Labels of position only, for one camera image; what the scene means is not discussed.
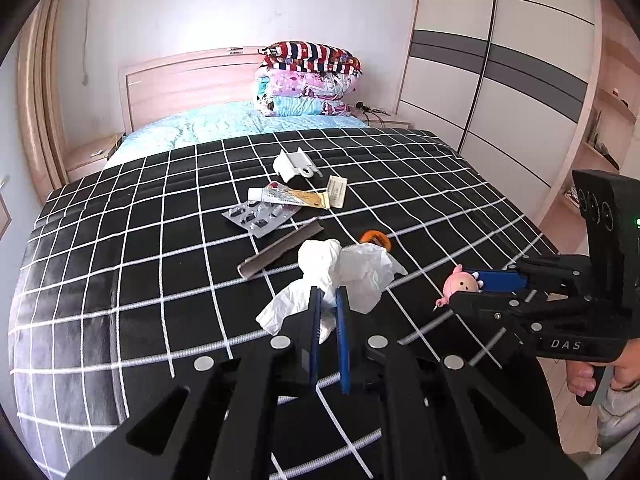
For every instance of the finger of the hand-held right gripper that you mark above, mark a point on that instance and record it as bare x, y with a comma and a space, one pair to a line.
490, 307
500, 281

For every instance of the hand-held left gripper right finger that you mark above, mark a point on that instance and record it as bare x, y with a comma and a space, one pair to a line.
342, 340

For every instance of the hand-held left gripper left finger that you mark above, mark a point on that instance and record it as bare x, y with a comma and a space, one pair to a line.
314, 330

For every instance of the white tissue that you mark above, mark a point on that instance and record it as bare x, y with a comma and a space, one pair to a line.
350, 270

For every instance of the silver blister pack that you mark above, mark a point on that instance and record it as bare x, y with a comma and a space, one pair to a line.
260, 217

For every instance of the white yellow ointment tube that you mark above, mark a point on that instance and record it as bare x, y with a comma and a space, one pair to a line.
285, 195

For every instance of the person's right hand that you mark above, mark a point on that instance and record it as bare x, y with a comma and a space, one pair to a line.
580, 380

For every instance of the grey curved cardboard strip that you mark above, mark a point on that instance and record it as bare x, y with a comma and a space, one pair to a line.
280, 250

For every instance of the person's light trousers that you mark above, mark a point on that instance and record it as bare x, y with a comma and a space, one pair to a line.
620, 420

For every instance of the beige paper sachet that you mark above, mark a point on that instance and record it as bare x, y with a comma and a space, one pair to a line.
337, 191

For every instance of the wooden open shelf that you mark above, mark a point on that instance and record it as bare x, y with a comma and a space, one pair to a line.
607, 125

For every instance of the white plastic hook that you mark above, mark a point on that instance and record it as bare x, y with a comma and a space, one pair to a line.
295, 165

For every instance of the black white checked blanket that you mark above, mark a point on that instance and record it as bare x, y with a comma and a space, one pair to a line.
150, 260

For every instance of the wooden nightstand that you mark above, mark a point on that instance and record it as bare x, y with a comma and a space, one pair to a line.
90, 160
395, 121

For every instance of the white grey sliding wardrobe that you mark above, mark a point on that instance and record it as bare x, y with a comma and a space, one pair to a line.
475, 85

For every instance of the blue printed folded quilt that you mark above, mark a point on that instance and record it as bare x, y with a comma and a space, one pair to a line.
295, 105

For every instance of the light blue printed bedsheet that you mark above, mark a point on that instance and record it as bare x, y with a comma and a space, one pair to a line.
200, 125

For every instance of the pink printed folded quilt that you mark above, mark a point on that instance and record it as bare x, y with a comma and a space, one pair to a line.
300, 82

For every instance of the striped folded quilt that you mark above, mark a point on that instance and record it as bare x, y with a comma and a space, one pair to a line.
310, 55

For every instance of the wooden bed headboard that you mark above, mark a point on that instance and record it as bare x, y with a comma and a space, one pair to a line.
175, 87

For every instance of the wooden frame trim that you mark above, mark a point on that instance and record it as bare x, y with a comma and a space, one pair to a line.
42, 100

